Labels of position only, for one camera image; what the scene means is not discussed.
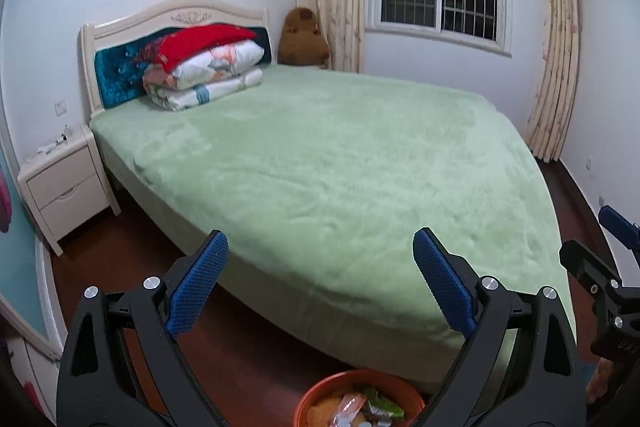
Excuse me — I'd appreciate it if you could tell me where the green snack bag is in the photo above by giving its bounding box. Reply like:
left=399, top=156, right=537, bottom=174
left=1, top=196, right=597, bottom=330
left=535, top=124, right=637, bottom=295
left=364, top=388, right=405, bottom=421

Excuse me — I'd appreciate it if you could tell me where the red white snack wrapper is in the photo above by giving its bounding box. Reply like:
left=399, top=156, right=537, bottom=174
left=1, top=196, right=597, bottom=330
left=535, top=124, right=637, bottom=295
left=329, top=393, right=367, bottom=427

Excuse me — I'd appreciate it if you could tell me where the orange trash bin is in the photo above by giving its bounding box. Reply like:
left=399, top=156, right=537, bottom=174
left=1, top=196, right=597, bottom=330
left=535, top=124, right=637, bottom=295
left=292, top=369, right=425, bottom=426

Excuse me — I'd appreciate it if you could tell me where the person's right hand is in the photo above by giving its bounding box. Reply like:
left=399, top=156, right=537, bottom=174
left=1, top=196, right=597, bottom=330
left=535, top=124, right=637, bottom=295
left=586, top=359, right=614, bottom=403

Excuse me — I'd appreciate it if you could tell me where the cartoon wardrobe door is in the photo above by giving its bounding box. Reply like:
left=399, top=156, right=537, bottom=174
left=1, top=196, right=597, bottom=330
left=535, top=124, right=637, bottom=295
left=1, top=160, right=58, bottom=418

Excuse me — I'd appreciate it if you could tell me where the cream bedside nightstand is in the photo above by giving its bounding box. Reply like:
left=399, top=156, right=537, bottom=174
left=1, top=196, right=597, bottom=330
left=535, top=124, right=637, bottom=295
left=17, top=124, right=120, bottom=256

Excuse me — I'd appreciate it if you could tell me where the right floral curtain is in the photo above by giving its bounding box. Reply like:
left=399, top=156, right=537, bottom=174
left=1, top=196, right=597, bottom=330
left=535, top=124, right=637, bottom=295
left=525, top=0, right=580, bottom=162

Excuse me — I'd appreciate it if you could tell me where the green bed blanket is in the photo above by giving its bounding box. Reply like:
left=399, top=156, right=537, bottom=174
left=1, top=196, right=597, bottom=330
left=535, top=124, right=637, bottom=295
left=90, top=65, right=570, bottom=387

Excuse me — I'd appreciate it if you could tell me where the lower floral folded quilt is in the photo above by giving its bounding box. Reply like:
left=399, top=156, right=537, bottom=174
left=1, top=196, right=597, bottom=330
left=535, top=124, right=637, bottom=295
left=146, top=67, right=264, bottom=112

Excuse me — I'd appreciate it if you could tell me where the cream blue bed headboard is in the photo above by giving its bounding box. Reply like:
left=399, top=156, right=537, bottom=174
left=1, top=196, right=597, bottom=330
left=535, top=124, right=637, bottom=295
left=79, top=0, right=273, bottom=116

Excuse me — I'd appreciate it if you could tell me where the red folded blanket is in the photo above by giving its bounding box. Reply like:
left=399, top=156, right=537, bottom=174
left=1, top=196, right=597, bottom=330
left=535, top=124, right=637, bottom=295
left=137, top=23, right=257, bottom=72

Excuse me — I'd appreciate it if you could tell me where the brown plush bear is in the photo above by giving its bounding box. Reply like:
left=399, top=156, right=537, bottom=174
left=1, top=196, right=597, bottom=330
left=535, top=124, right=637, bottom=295
left=278, top=6, right=330, bottom=66

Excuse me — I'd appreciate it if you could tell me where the white wall socket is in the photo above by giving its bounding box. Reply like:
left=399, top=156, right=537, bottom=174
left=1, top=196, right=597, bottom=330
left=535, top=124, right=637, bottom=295
left=54, top=100, right=67, bottom=117

